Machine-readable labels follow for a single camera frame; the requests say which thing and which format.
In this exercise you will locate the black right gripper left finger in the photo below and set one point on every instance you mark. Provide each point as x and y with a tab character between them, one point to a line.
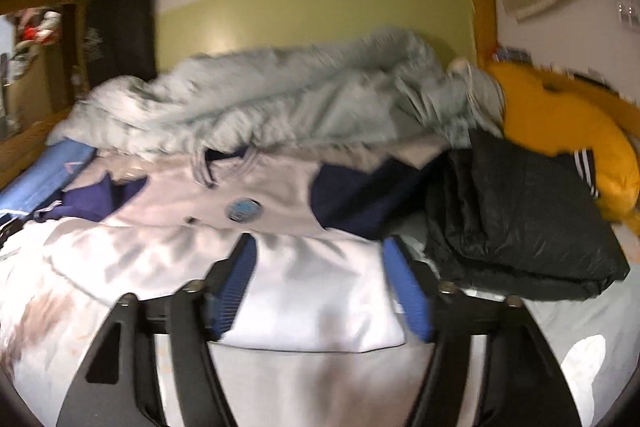
198	315

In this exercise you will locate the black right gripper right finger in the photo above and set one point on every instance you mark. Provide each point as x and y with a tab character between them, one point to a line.
465	335

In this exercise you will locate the white navy striped track jacket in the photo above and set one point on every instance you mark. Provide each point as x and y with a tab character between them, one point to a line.
318	338

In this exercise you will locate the black puffer jacket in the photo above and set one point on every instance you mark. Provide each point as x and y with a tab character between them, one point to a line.
505	219

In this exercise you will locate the pale pink buttoned coat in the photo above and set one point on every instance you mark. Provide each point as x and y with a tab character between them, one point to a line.
220	191

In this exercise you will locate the white bed sheet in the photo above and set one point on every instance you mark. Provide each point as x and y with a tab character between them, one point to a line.
596	341

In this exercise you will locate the blue jeans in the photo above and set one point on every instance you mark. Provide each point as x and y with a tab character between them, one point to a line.
56	167

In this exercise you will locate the yellow pillow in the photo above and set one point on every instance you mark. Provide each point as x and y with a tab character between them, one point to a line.
552	122

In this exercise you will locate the grey fluffy blanket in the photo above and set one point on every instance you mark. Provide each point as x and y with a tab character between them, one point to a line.
384	87

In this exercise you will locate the dark wooden cabinet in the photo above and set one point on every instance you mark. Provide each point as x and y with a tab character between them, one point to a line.
119	40

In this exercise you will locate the wall power socket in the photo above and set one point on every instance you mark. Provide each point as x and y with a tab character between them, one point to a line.
628	13

